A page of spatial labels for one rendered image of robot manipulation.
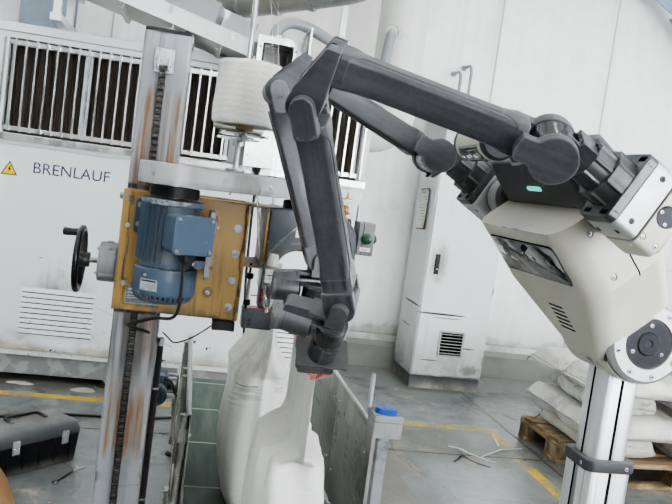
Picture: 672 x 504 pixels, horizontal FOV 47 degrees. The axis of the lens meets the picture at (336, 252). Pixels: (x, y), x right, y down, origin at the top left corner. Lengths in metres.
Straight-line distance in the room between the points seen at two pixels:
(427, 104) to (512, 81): 5.44
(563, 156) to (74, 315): 4.00
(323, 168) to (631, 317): 0.64
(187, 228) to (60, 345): 3.22
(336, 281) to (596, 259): 0.45
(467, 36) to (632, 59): 1.46
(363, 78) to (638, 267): 0.60
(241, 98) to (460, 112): 0.77
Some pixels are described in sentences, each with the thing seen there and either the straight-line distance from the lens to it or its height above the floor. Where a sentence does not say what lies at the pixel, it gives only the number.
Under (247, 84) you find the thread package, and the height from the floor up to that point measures 1.62.
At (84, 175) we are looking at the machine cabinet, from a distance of 4.80.
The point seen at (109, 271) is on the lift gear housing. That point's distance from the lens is 2.11.
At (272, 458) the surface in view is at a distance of 1.74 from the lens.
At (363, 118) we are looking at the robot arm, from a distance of 1.73.
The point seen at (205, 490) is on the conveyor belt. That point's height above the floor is 0.38.
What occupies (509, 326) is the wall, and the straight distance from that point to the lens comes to 6.73.
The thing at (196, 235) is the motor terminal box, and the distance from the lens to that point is 1.79.
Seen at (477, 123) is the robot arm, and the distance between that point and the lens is 1.20.
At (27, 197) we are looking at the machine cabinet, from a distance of 4.86.
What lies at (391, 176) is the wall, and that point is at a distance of 6.26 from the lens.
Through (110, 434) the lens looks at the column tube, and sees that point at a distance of 2.22.
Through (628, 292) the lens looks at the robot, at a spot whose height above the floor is 1.30.
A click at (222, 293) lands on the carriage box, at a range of 2.07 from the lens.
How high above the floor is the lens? 1.41
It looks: 5 degrees down
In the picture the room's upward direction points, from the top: 8 degrees clockwise
